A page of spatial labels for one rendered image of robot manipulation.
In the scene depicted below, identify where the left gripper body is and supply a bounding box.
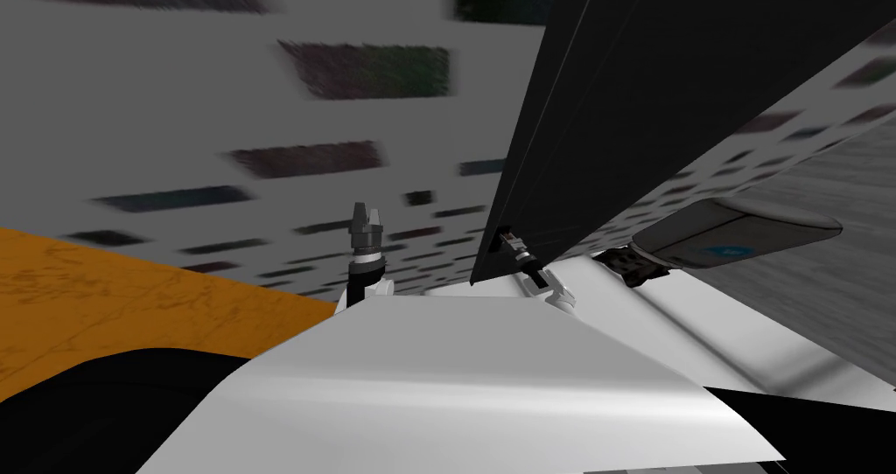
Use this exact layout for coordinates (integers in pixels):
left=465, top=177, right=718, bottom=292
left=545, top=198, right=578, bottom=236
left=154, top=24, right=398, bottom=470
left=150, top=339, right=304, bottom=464
left=349, top=221, right=386, bottom=251

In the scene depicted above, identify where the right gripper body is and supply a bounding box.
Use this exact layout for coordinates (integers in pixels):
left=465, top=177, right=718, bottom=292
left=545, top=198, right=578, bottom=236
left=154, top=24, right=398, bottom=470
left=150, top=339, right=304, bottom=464
left=493, top=226, right=528, bottom=258

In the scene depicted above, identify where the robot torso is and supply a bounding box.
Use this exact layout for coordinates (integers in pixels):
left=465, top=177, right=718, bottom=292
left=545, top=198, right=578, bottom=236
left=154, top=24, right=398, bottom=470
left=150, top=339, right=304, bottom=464
left=136, top=293, right=787, bottom=474

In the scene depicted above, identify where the black door leaf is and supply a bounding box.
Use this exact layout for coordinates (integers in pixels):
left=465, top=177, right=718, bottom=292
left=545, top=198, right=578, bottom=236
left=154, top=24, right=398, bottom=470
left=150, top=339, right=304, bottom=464
left=469, top=0, right=896, bottom=287

